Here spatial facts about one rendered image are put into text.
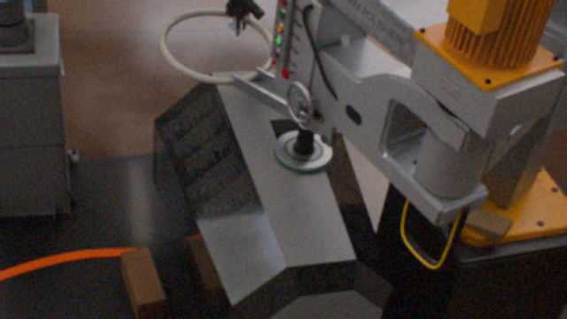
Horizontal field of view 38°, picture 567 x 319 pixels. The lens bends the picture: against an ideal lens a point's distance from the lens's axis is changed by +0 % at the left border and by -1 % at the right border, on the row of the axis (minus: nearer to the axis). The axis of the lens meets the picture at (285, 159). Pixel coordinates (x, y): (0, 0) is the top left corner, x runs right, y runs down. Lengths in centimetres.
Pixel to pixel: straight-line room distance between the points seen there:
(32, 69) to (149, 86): 140
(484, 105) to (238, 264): 113
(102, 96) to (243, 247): 204
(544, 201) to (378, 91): 106
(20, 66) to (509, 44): 205
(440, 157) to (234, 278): 89
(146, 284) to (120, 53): 190
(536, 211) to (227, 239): 116
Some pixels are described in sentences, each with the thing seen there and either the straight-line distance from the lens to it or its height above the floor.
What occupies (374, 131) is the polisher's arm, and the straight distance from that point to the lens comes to 255.
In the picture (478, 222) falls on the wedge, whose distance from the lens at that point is 307.
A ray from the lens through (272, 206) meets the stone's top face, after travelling 291.
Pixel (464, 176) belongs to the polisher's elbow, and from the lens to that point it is 240.
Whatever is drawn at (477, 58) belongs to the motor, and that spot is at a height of 173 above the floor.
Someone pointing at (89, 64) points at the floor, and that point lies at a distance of 497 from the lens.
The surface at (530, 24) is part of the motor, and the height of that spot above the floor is 185.
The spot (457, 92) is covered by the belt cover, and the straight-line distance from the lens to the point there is 219.
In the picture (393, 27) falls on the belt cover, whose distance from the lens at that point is 234.
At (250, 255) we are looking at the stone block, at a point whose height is 74.
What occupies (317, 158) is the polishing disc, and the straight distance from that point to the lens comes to 309.
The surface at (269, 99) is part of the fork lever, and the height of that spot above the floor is 98.
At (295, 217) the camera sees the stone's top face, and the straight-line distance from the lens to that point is 289.
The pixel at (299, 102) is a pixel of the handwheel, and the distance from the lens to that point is 273.
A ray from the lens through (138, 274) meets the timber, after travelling 359.
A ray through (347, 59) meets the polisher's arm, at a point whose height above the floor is 139.
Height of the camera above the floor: 284
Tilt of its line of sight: 41 degrees down
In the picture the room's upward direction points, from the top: 9 degrees clockwise
